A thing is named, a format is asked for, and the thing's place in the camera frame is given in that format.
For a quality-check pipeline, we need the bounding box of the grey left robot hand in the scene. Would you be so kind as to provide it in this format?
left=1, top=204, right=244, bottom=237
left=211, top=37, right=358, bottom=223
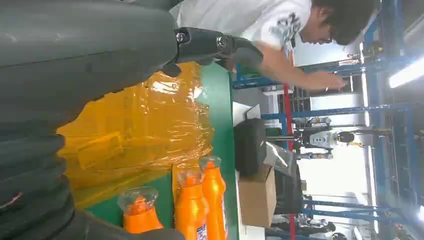
left=0, top=0, right=264, bottom=240

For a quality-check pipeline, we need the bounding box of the orange detergent bottle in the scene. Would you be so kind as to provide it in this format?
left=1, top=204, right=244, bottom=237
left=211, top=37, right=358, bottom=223
left=198, top=155, right=229, bottom=240
left=117, top=186, right=165, bottom=235
left=173, top=170, right=210, bottom=240

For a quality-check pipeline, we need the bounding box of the yellow plastic sheet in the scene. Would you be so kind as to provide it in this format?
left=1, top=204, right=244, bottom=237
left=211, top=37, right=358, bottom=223
left=56, top=61, right=214, bottom=210

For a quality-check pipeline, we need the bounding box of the ribbed grey left arm sleeve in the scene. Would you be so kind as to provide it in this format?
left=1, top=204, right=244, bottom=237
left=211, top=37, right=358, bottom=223
left=0, top=120, right=76, bottom=240

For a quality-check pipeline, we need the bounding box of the person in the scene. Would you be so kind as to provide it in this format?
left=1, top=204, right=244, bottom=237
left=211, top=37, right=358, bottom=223
left=168, top=0, right=382, bottom=92

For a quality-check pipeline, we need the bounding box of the red upright pole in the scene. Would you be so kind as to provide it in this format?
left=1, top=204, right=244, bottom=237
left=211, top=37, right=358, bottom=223
left=282, top=82, right=298, bottom=240

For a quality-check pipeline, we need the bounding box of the brown cardboard box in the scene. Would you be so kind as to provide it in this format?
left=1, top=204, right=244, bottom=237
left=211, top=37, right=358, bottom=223
left=237, top=164, right=278, bottom=229

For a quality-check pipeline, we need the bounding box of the person's hand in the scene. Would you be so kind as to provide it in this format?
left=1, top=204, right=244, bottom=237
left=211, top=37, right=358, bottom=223
left=309, top=70, right=346, bottom=91

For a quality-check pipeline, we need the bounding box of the black plastic bag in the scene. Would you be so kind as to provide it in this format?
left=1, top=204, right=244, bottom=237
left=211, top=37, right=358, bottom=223
left=263, top=141, right=305, bottom=216

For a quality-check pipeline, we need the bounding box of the white background humanoid robot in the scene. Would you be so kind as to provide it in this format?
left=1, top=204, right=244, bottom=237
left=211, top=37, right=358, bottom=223
left=292, top=115, right=357, bottom=162

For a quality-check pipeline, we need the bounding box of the white ceiling light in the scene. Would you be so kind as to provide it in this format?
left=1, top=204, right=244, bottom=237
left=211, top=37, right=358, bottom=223
left=388, top=56, right=424, bottom=89

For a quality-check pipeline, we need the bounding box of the blue metal shelf frame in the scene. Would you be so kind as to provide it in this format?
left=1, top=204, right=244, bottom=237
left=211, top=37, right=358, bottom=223
left=231, top=0, right=424, bottom=240

